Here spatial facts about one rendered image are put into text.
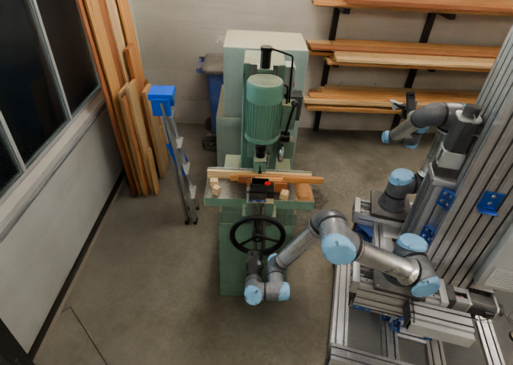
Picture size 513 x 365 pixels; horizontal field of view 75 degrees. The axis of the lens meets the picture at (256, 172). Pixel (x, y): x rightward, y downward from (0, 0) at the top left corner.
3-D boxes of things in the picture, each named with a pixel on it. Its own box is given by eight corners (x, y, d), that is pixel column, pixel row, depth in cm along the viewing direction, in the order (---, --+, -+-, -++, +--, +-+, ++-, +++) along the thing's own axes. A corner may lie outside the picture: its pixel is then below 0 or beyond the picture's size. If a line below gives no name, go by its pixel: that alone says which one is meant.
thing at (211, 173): (207, 177, 195) (207, 170, 192) (208, 176, 197) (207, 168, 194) (310, 182, 197) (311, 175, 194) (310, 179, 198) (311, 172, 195)
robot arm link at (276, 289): (288, 271, 149) (263, 271, 149) (290, 294, 140) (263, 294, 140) (288, 282, 154) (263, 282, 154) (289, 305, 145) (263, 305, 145)
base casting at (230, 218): (217, 223, 193) (217, 211, 187) (225, 164, 239) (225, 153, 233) (295, 226, 194) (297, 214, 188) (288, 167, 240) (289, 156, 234)
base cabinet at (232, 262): (218, 295, 235) (217, 224, 192) (225, 234, 281) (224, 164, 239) (283, 298, 236) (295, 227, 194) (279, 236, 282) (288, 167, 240)
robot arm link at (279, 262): (327, 192, 136) (260, 257, 161) (330, 210, 127) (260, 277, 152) (348, 203, 139) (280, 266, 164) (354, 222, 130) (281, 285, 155)
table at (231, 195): (201, 218, 177) (200, 209, 173) (208, 182, 201) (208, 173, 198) (315, 222, 179) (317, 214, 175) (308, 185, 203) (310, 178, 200)
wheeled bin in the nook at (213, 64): (200, 152, 375) (194, 66, 317) (203, 128, 418) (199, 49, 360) (257, 153, 380) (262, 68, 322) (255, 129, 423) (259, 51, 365)
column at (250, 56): (239, 175, 215) (242, 62, 172) (240, 155, 233) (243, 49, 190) (274, 176, 216) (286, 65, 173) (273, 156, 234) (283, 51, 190)
